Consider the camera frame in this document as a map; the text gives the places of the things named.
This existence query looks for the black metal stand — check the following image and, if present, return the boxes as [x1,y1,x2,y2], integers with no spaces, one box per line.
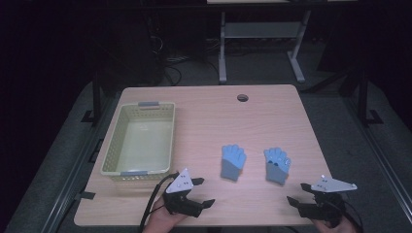
[81,69,104,128]
[355,66,385,128]

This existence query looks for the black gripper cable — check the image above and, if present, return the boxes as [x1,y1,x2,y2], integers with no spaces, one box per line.
[139,172,180,233]
[341,199,365,233]

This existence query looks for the person's right hand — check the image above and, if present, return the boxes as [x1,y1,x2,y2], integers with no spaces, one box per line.
[311,213,358,233]

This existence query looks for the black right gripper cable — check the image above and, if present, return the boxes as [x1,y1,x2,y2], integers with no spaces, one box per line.
[341,199,365,233]

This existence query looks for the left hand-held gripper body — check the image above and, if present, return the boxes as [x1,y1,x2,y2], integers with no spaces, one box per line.
[162,167,202,218]

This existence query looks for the white metal desk frame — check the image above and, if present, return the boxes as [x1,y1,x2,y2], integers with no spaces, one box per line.
[206,0,313,85]

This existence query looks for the person's left hand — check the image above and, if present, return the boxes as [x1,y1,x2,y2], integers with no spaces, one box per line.
[142,197,189,233]

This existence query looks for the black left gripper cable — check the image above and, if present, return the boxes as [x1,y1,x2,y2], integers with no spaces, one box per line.
[139,172,180,233]

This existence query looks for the cream plastic basket grey handles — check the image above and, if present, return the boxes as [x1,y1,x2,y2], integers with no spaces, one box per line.
[100,101,176,182]

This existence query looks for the bundle of floor cables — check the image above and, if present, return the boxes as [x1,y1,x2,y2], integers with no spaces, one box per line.
[149,33,222,86]

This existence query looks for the blue knit glove with dots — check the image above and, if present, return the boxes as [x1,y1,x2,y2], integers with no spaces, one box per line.
[262,147,292,186]

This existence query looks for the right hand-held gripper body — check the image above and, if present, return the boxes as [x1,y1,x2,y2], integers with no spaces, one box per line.
[297,175,359,228]

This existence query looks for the plain blue knit glove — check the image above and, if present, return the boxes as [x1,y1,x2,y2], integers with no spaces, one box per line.
[220,144,248,183]

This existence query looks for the black table edge clamp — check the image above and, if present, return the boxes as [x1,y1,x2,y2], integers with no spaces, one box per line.
[74,190,97,202]

